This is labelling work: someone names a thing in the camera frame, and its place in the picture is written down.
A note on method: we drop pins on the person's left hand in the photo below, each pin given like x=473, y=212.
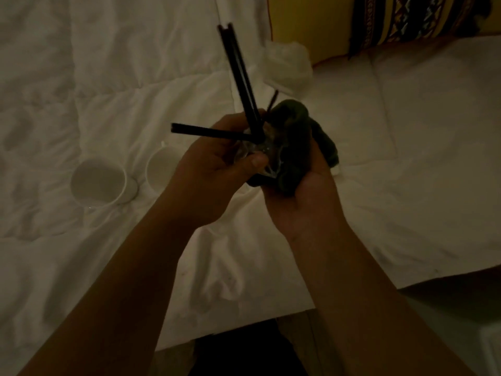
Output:
x=203, y=176

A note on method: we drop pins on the person's right hand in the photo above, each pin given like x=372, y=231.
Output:
x=309, y=207

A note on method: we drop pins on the white cup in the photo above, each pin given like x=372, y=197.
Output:
x=98, y=182
x=162, y=168

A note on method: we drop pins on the green cloth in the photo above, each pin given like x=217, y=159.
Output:
x=293, y=144

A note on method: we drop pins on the reed diffuser with black sticks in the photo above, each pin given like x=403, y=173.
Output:
x=242, y=86

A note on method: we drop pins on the person's left forearm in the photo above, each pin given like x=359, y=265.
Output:
x=109, y=301

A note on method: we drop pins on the person's right forearm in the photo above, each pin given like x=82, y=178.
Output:
x=372, y=309

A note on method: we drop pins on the person's right leg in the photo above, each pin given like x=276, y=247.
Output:
x=278, y=352

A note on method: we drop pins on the person's leg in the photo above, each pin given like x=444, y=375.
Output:
x=219, y=356
x=278, y=352

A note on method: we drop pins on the person's left leg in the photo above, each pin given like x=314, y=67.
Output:
x=219, y=356

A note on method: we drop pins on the white quilted bed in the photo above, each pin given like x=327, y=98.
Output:
x=117, y=74

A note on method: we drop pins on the striped yellow pillow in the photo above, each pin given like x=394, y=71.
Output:
x=309, y=23

